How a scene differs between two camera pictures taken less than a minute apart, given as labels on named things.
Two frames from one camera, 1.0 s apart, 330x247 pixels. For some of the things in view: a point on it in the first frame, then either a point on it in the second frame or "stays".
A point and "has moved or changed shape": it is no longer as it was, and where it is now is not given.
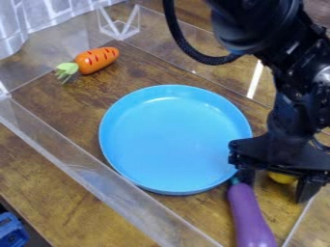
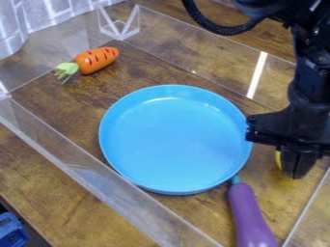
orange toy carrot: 90,62 stays
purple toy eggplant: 253,230 stays
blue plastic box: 14,233 stays
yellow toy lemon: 284,178 has moved or changed shape
